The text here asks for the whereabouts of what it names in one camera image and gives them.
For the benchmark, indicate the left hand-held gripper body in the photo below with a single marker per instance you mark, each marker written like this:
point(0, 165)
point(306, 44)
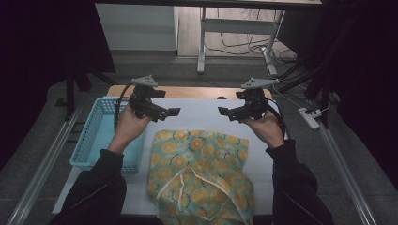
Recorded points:
point(142, 101)

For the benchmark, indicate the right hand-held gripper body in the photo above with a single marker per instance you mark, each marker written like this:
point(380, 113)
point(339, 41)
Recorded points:
point(255, 106)

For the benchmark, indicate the light blue plastic basket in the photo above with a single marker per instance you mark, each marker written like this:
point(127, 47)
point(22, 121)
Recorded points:
point(100, 134)

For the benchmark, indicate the orange slice print bag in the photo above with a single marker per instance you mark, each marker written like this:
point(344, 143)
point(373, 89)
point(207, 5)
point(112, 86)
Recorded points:
point(200, 168)

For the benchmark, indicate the person's right hand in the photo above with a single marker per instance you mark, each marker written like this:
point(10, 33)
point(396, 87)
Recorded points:
point(269, 131)

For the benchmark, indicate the person's left hand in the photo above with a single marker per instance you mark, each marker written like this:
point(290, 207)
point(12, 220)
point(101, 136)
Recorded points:
point(128, 131)

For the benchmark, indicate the white table mat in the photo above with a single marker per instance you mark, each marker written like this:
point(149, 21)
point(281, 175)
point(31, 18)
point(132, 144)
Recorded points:
point(197, 118)

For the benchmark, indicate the white power strip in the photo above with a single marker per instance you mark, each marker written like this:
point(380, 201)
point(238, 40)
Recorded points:
point(308, 118)

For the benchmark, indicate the black metal stand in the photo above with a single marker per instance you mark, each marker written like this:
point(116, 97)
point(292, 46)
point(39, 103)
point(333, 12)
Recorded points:
point(322, 78)
point(70, 93)

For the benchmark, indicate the white cabinet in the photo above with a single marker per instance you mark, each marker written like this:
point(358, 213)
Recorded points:
point(137, 28)

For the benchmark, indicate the black curtain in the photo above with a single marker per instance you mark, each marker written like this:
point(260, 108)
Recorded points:
point(369, 78)
point(37, 47)

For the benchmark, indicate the white metal desk frame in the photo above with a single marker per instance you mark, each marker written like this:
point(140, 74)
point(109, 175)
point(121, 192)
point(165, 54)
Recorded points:
point(233, 26)

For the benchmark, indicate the aluminium rail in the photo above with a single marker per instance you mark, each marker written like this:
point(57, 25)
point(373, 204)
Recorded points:
point(344, 168)
point(43, 165)

